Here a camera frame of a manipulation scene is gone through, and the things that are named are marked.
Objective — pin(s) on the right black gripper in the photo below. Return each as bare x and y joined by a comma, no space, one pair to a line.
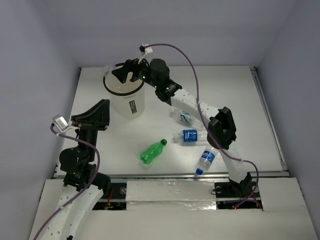
130,65

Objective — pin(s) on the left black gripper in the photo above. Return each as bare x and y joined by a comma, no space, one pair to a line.
89,124

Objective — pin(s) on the clear plastic bottle white cap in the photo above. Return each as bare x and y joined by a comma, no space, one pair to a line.
108,70

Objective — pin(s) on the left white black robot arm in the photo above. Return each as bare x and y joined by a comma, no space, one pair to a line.
83,185

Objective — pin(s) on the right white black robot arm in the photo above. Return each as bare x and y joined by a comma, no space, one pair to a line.
218,122

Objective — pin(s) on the white bin with black rim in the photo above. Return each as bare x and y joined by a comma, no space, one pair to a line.
128,98

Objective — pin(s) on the green plastic bottle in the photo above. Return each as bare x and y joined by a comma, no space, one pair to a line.
153,152

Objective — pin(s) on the clear bottle green white label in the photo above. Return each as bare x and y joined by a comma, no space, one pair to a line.
186,118

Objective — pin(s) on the clear bottle dark blue label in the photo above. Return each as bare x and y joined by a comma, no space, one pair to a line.
191,137

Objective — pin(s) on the clear bottle blue cap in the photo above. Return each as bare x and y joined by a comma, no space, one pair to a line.
205,161

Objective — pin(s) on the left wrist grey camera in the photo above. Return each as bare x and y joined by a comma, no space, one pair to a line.
62,125

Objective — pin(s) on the aluminium rail right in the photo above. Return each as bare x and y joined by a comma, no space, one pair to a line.
258,86

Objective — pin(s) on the aluminium rail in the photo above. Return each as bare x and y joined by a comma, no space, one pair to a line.
258,86
223,175

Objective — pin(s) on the aluminium rail front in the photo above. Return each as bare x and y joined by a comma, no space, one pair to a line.
223,175

